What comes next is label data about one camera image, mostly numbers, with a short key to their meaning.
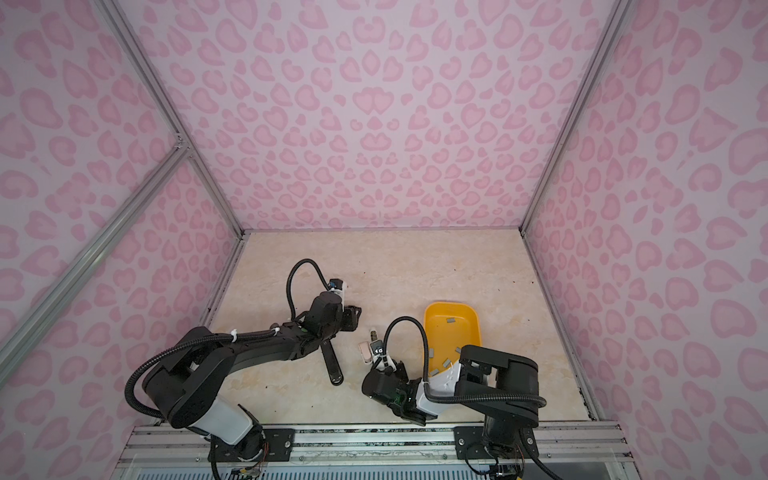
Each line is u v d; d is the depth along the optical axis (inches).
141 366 16.2
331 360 33.8
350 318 31.6
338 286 32.2
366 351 33.8
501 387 18.3
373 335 34.0
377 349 29.4
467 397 17.9
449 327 37.5
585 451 28.4
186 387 17.5
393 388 25.7
